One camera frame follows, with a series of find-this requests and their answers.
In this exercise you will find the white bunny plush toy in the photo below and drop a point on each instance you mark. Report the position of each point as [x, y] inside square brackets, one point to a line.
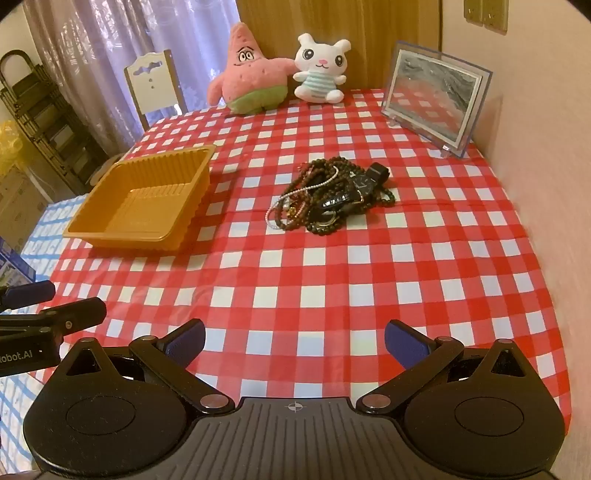
[318, 60]

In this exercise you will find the blue checked bed sheet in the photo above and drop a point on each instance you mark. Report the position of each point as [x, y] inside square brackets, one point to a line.
[46, 230]

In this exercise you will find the yellow plastic tray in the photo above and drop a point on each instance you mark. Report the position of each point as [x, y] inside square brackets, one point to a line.
[138, 203]

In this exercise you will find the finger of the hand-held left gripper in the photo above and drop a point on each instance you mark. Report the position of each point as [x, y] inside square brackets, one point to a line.
[37, 290]
[78, 311]

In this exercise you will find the white wooden chair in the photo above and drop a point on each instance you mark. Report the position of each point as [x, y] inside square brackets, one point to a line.
[154, 87]

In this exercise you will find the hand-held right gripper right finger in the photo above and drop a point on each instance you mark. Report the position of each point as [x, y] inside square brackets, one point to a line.
[406, 344]

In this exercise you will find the wooden door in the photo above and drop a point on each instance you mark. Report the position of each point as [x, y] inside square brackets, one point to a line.
[369, 27]

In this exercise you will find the cardboard box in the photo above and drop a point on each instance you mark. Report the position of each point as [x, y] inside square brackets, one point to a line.
[18, 207]

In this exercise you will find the clear framed sand picture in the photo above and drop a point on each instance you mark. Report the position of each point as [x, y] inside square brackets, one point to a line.
[429, 97]

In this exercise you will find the blue printed box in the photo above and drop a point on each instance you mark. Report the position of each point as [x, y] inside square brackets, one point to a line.
[11, 267]

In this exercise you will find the red checkered tablecloth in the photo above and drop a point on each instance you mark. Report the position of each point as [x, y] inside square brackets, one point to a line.
[323, 277]

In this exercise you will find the wall switch plate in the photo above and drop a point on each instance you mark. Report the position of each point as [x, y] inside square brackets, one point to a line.
[494, 14]
[472, 9]

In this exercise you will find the purple patterned curtain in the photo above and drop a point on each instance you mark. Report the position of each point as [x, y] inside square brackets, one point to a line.
[92, 37]

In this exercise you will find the pink starfish plush toy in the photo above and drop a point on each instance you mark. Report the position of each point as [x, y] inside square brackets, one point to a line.
[244, 74]

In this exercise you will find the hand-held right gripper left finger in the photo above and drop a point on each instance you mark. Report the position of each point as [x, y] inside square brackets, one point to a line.
[187, 344]

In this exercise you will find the folded dark metal rack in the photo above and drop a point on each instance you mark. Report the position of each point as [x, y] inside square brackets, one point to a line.
[46, 120]

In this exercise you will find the yellow covered fan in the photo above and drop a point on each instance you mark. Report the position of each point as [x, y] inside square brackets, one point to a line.
[9, 143]

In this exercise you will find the black wristwatch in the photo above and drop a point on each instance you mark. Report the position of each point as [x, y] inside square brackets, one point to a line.
[369, 177]

